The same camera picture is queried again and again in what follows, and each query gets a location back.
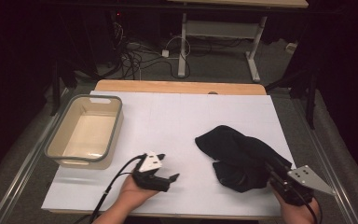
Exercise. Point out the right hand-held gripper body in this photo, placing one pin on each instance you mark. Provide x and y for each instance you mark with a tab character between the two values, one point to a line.
292	189

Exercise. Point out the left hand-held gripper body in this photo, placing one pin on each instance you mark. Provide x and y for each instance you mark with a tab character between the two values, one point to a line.
150	182

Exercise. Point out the black knit vest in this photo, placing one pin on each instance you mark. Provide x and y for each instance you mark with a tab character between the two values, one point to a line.
236	155

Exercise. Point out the beige plastic basket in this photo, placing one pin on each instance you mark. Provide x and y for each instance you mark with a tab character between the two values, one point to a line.
87	133

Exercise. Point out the person's left hand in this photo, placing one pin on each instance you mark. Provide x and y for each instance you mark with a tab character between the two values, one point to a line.
133	194

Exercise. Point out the person's right hand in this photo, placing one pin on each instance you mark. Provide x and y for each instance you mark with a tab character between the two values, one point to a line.
298	214

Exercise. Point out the light wooden table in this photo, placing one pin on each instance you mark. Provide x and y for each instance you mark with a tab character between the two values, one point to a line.
167	86

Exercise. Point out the black metal stand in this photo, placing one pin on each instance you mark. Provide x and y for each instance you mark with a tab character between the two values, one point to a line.
310	102
55	93

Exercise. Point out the white power adapter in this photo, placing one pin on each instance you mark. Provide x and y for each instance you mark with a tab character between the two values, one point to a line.
165	53

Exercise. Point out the small white box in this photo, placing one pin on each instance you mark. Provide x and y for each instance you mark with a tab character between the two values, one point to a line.
291	47

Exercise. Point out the metal floor rail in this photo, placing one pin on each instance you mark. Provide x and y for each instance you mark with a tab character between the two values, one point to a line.
21	177
329	155

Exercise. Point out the white metal desk frame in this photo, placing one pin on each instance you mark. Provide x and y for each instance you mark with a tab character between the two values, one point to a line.
220	29

